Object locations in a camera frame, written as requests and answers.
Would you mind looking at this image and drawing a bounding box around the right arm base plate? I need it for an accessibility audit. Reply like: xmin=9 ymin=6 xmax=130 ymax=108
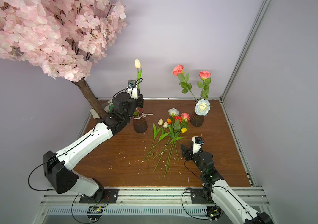
xmin=188 ymin=188 xmax=214 ymax=204

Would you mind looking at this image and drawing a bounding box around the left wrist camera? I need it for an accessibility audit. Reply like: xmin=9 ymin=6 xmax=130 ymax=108
xmin=126 ymin=79 xmax=138 ymax=100

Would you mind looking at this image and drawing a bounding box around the circuit board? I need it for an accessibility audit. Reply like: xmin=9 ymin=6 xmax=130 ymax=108
xmin=206 ymin=205 xmax=223 ymax=222
xmin=87 ymin=206 xmax=104 ymax=223

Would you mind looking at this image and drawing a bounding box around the aluminium mounting rail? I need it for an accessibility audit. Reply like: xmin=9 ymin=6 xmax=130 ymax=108
xmin=34 ymin=187 xmax=273 ymax=223

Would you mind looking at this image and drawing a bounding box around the right circuit board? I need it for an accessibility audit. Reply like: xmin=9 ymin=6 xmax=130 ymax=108
xmin=206 ymin=205 xmax=223 ymax=222

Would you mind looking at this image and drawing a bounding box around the aluminium corner profile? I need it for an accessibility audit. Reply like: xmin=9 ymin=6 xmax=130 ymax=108
xmin=220 ymin=0 xmax=272 ymax=102

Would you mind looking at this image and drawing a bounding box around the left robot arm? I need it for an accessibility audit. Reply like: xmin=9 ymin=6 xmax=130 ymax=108
xmin=43 ymin=91 xmax=144 ymax=197

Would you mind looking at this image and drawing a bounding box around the right purple glass vase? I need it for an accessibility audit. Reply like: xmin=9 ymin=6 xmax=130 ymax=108
xmin=190 ymin=112 xmax=205 ymax=127

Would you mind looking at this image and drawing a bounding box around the orange tulip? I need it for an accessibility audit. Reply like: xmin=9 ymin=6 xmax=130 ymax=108
xmin=168 ymin=116 xmax=182 ymax=163

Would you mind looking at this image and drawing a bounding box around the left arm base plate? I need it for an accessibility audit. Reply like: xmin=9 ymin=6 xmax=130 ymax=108
xmin=79 ymin=188 xmax=119 ymax=204

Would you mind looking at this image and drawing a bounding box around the pink rose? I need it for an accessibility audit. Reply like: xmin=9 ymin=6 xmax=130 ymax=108
xmin=197 ymin=71 xmax=211 ymax=99
xmin=164 ymin=113 xmax=190 ymax=176
xmin=172 ymin=64 xmax=197 ymax=100

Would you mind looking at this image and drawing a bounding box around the white rose small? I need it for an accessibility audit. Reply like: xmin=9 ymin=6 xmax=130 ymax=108
xmin=167 ymin=108 xmax=179 ymax=128

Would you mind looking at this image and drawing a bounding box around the red rose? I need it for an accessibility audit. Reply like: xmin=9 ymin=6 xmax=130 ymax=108
xmin=152 ymin=111 xmax=187 ymax=176

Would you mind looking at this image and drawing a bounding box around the pink blossom artificial tree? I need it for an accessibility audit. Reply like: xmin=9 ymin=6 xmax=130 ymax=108
xmin=0 ymin=0 xmax=127 ymax=108

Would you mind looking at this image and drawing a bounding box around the left circuit board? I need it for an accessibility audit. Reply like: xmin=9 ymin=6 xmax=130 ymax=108
xmin=87 ymin=206 xmax=104 ymax=223

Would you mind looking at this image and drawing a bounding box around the left red glass vase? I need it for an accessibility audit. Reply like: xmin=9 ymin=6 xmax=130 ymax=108
xmin=133 ymin=107 xmax=153 ymax=133

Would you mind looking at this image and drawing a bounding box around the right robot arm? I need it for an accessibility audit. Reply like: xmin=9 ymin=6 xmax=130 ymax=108
xmin=180 ymin=143 xmax=273 ymax=224

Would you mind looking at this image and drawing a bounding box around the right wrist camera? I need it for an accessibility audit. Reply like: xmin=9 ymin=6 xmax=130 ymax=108
xmin=192 ymin=136 xmax=205 ymax=154

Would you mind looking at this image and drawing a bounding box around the cream tulip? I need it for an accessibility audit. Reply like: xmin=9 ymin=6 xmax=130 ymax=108
xmin=143 ymin=121 xmax=170 ymax=160
xmin=134 ymin=59 xmax=143 ymax=89
xmin=147 ymin=119 xmax=164 ymax=161

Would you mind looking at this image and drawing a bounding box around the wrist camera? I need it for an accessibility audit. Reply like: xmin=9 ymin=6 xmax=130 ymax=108
xmin=192 ymin=136 xmax=205 ymax=154
xmin=126 ymin=79 xmax=138 ymax=100

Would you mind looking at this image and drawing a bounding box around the white rose large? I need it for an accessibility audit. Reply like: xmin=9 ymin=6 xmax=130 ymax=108
xmin=195 ymin=99 xmax=210 ymax=116

